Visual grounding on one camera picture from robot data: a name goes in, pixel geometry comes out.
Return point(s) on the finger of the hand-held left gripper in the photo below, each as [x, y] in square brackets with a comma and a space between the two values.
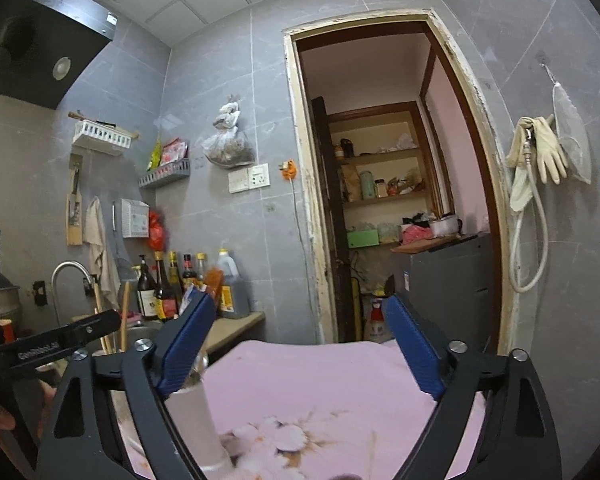
[55, 338]

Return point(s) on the brown paper bag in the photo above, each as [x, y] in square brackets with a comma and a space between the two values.
[350, 185]

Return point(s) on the white utensil holder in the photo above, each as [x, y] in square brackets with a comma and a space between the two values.
[200, 425]

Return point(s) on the wooden door frame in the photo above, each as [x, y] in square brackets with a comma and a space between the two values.
[492, 160]

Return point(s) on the white wall box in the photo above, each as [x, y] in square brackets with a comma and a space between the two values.
[135, 217]

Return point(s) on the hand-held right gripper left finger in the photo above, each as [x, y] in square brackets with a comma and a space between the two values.
[185, 345]

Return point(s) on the white mesh bag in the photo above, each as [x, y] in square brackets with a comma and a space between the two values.
[572, 135]

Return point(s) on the hanging clear plastic bag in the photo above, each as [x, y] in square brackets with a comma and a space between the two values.
[227, 145]

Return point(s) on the grey cabinet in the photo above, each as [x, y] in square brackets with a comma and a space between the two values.
[450, 290]

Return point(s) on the steel pot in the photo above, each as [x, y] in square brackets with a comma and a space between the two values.
[9, 302]

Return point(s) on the orange seasoning packet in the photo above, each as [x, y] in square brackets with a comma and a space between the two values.
[214, 280]

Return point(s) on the glass jar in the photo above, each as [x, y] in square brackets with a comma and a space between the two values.
[381, 188]

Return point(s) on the red label sauce bottle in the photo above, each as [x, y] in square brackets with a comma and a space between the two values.
[164, 302]

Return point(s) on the orange plug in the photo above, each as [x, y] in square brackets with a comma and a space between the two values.
[288, 169]

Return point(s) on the wooden shelf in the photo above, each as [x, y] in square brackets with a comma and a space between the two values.
[380, 200]

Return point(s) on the dark wooden door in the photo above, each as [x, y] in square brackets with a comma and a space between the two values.
[332, 220]

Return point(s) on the metal faucet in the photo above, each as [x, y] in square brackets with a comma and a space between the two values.
[70, 265]

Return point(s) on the black range hood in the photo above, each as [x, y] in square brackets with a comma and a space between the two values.
[35, 45]

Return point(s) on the yellow snack packet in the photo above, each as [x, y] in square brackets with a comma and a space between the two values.
[155, 156]

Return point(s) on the dark sauce bottle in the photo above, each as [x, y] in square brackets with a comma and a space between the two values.
[188, 270]
[174, 275]

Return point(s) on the green canister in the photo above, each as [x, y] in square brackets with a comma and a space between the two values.
[366, 186]

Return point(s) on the white pot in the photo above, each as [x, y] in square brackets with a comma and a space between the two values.
[443, 225]

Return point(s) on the beige hanging towel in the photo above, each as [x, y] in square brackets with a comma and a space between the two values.
[100, 240]

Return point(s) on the wooden cutting board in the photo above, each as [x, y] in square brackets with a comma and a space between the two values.
[75, 225]

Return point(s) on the beige kitchen counter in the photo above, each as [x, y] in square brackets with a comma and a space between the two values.
[235, 330]

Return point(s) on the black wall switch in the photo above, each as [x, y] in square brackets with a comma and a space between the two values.
[40, 292]

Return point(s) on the white jug red label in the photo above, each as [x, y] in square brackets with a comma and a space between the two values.
[375, 325]

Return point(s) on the white wall socket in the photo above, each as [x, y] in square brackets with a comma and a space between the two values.
[249, 178]

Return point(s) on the red plastic bag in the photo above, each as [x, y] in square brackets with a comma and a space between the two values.
[156, 230]

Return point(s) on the wooden stick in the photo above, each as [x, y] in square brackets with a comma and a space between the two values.
[124, 315]
[105, 320]

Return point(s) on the green box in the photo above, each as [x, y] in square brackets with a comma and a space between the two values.
[363, 238]

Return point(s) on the red snack packet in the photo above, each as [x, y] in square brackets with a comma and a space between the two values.
[174, 151]

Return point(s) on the white wall rack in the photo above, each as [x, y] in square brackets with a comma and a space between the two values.
[102, 136]

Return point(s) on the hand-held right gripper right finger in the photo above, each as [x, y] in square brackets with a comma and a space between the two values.
[415, 345]

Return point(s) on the pink floral cloth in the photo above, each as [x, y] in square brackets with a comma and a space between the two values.
[320, 385]

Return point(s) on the grey wall rack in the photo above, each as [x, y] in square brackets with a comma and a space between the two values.
[165, 175]

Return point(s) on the large oil jug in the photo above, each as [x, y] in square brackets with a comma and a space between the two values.
[232, 290]

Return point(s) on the yellow cap sauce bottle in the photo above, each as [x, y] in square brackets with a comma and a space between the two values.
[201, 265]

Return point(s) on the hanging metal ladle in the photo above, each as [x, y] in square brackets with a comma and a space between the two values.
[114, 230]

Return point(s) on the cream rubber glove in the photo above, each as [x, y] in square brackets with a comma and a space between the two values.
[552, 155]
[519, 180]

